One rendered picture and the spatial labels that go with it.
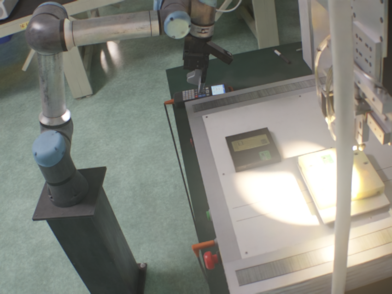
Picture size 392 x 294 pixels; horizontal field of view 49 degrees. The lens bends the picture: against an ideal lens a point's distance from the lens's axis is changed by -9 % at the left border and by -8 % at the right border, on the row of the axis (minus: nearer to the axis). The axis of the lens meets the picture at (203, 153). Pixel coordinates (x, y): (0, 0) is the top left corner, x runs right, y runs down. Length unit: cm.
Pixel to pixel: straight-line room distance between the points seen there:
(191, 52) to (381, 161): 71
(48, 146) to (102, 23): 45
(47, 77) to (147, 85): 188
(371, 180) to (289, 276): 30
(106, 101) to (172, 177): 102
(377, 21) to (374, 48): 4
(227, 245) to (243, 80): 83
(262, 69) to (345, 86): 122
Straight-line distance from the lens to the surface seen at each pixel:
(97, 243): 169
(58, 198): 159
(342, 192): 64
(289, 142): 121
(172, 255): 211
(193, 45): 149
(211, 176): 114
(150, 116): 297
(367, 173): 107
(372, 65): 77
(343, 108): 55
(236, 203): 106
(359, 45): 80
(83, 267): 184
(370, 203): 103
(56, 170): 152
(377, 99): 74
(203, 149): 122
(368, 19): 77
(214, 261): 100
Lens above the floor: 162
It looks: 39 degrees down
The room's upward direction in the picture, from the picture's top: 12 degrees counter-clockwise
